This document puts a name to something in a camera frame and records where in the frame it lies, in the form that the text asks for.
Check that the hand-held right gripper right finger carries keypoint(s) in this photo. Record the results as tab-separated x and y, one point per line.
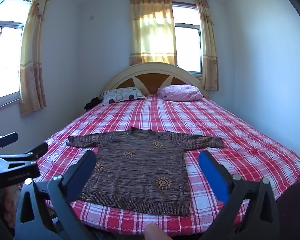
213	177

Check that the person's right hand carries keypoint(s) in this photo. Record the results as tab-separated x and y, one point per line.
156	232

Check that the yellow curtain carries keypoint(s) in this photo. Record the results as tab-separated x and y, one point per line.
32	67
152	30
208	55

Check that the pink pillow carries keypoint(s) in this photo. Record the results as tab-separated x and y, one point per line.
182	92

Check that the dark cloth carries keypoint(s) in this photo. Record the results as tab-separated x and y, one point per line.
92	103

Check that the brown knit sweater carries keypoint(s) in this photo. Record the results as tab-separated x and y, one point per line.
140	175

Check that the white patterned pillow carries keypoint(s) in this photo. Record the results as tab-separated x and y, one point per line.
122	95

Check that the bed with red plaid sheet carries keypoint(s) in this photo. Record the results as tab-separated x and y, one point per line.
215	120

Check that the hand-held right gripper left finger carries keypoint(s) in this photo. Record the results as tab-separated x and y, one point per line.
80	174

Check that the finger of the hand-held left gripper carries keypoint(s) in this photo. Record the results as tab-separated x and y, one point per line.
37	150
5	140

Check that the narrow sliding window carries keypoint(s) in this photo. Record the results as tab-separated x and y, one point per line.
187	47

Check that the cream and wood headboard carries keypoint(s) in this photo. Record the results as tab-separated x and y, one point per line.
152	67

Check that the wide sliding window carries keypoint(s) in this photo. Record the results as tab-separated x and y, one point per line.
7	55

